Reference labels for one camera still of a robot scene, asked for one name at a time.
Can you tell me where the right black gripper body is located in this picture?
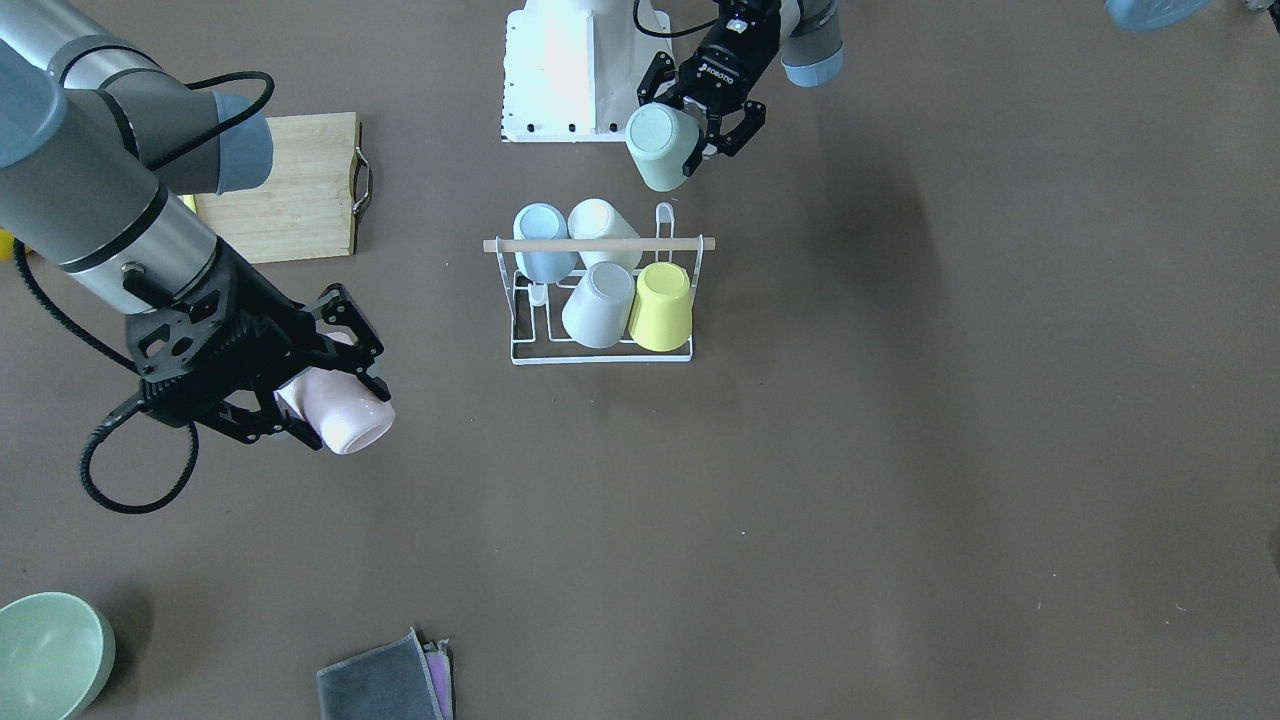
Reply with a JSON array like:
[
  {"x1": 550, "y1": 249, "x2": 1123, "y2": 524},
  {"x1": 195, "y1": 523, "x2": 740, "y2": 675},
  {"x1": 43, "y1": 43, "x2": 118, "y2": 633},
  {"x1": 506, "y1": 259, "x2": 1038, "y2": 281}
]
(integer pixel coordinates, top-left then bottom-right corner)
[{"x1": 125, "y1": 240, "x2": 311, "y2": 421}]

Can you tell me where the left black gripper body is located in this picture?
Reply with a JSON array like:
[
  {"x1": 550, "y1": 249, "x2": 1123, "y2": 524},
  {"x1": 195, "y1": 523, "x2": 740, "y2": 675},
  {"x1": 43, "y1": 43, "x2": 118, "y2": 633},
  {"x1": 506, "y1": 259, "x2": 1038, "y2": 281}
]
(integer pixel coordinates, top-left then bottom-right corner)
[{"x1": 678, "y1": 1, "x2": 783, "y2": 111}]

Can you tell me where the green cup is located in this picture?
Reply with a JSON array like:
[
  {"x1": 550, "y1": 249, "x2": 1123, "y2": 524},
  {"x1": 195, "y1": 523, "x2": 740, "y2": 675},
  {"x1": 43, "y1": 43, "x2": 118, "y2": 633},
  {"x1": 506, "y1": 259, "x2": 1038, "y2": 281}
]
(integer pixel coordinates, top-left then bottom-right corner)
[{"x1": 625, "y1": 102, "x2": 700, "y2": 192}]

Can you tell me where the pink cup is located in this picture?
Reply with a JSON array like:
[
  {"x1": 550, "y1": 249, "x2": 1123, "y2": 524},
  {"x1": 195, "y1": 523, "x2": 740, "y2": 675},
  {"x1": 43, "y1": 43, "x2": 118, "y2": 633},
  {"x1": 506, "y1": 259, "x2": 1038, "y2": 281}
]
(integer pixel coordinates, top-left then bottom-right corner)
[{"x1": 275, "y1": 368, "x2": 396, "y2": 455}]

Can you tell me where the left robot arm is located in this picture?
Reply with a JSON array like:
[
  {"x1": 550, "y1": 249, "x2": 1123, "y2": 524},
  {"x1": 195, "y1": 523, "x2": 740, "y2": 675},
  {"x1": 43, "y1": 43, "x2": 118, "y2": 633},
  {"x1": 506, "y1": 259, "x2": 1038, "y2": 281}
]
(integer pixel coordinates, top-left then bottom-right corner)
[{"x1": 626, "y1": 1, "x2": 844, "y2": 191}]

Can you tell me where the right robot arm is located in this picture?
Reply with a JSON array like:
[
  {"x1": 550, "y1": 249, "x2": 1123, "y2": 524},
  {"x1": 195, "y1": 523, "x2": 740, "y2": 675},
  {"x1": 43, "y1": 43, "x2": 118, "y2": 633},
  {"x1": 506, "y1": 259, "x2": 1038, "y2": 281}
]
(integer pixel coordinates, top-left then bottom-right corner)
[{"x1": 1, "y1": 1, "x2": 396, "y2": 455}]

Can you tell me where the white cup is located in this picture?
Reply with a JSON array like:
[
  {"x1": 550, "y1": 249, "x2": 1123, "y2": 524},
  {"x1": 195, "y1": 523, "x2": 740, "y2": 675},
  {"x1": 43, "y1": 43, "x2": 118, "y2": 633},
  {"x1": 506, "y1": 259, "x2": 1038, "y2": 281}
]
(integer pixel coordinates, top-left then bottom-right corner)
[{"x1": 567, "y1": 199, "x2": 643, "y2": 272}]

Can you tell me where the light blue cup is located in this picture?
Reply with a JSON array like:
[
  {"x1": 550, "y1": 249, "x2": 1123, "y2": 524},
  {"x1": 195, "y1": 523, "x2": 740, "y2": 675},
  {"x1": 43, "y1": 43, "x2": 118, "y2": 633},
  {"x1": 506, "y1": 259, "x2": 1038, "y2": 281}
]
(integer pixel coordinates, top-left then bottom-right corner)
[{"x1": 513, "y1": 202, "x2": 579, "y2": 284}]

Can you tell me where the yellow cup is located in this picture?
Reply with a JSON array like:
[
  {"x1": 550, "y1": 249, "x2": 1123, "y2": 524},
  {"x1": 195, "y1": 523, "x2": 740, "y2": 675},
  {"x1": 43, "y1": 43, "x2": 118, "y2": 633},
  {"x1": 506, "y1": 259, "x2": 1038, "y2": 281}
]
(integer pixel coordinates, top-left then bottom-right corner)
[{"x1": 627, "y1": 263, "x2": 692, "y2": 352}]

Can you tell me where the grey cup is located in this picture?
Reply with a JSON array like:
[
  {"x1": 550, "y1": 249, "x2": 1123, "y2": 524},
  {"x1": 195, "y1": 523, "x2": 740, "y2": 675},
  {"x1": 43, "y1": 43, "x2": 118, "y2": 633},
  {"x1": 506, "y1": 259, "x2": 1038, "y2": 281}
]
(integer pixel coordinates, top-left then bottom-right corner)
[{"x1": 561, "y1": 263, "x2": 635, "y2": 348}]

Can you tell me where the bamboo cutting board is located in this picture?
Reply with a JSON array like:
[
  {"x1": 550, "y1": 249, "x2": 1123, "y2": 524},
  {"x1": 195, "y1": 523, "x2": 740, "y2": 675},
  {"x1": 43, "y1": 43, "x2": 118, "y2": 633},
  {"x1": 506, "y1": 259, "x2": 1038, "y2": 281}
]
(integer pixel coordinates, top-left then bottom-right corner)
[{"x1": 192, "y1": 111, "x2": 364, "y2": 265}]

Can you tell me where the green bowl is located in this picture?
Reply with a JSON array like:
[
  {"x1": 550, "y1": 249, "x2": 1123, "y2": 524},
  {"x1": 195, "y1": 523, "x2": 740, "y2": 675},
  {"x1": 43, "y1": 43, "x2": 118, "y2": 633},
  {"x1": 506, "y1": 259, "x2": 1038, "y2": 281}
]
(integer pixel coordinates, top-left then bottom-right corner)
[{"x1": 1, "y1": 592, "x2": 116, "y2": 719}]

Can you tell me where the grey cloth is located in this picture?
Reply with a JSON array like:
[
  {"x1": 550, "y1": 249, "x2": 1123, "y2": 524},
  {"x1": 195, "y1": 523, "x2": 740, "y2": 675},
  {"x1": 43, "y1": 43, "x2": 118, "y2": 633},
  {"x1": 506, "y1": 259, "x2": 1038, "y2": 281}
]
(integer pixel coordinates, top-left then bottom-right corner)
[{"x1": 316, "y1": 629, "x2": 439, "y2": 719}]

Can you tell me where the purple cloth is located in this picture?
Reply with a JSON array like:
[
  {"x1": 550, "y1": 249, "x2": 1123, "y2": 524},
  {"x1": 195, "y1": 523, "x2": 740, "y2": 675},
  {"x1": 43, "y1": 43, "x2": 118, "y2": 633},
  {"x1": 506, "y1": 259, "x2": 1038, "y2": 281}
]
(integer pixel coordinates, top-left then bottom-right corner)
[{"x1": 422, "y1": 641, "x2": 454, "y2": 720}]

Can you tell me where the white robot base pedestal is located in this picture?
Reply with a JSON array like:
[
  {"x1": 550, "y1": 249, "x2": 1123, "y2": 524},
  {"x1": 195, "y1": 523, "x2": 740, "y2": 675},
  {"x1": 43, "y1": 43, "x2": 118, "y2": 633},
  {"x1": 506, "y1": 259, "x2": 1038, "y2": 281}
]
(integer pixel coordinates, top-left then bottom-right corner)
[{"x1": 500, "y1": 1, "x2": 672, "y2": 143}]

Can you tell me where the white wire cup rack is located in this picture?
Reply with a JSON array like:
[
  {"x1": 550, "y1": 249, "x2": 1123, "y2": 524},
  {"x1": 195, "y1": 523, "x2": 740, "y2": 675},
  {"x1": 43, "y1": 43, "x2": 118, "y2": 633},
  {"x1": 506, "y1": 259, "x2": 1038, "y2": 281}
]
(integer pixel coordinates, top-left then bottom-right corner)
[{"x1": 484, "y1": 199, "x2": 717, "y2": 366}]

